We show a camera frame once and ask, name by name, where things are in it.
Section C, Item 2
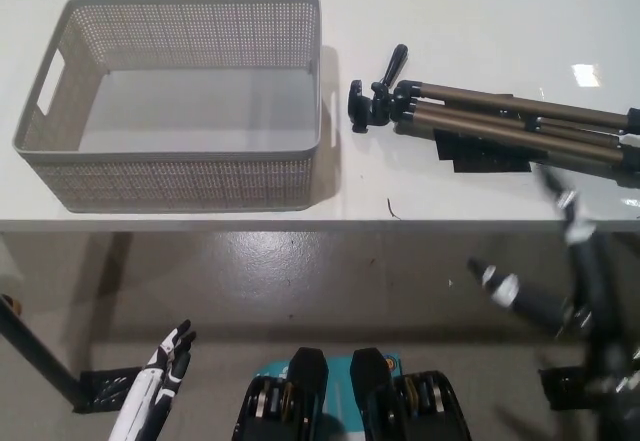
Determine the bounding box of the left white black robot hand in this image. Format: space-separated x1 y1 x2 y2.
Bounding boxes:
107 319 198 441

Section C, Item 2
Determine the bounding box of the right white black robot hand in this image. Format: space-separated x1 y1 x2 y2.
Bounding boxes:
467 165 640 387

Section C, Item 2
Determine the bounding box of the bronze and black camera tripod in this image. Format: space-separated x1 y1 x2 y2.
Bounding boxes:
347 44 640 173

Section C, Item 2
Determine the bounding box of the left black ribbed robot block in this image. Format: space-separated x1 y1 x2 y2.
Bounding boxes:
232 345 332 441

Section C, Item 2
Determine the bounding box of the black tape patch on floor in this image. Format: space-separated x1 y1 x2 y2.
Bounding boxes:
537 366 604 412
74 367 147 414

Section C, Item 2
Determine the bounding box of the black tape patch on table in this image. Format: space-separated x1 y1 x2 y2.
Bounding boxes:
433 128 532 175

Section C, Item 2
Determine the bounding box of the grey perforated plastic basket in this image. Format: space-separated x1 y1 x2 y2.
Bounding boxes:
9 0 324 214

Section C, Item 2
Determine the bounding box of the black metal frame leg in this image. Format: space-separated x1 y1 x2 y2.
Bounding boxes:
0 293 87 412

